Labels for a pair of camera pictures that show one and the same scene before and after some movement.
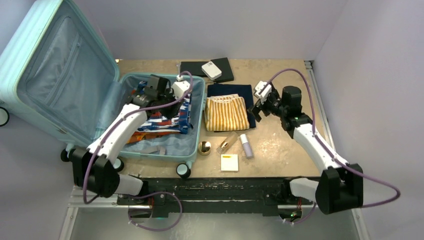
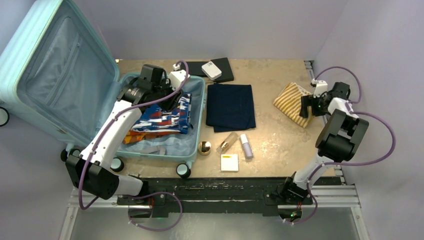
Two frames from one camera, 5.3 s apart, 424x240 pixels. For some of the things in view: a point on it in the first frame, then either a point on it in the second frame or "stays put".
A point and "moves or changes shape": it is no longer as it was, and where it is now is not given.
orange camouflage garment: x=139 y=136 stays put
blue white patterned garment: x=179 y=123 stays put
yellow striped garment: x=226 y=112 moves or changes shape
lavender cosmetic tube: x=246 y=146 stays put
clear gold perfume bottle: x=227 y=142 stays put
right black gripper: x=255 y=110 to x=309 y=100
